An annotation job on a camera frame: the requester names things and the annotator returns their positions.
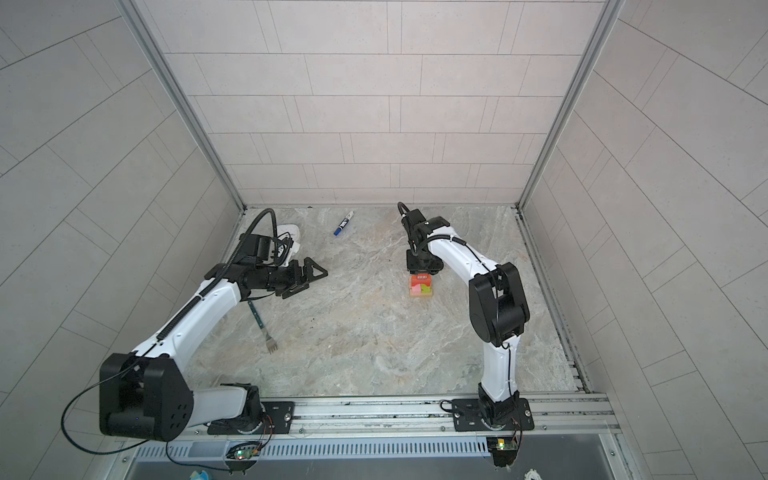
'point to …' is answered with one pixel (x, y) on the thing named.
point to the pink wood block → (416, 289)
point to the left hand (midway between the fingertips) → (323, 274)
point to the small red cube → (421, 278)
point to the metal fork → (270, 342)
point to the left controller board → (245, 454)
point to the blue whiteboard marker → (343, 223)
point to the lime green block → (425, 289)
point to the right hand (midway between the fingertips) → (417, 270)
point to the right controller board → (506, 444)
